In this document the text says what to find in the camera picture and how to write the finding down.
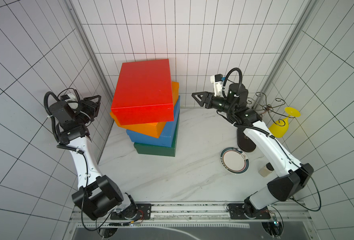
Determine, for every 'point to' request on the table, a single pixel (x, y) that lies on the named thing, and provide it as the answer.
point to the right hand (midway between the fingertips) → (197, 91)
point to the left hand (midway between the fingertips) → (102, 99)
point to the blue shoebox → (166, 137)
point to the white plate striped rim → (234, 160)
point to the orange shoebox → (152, 129)
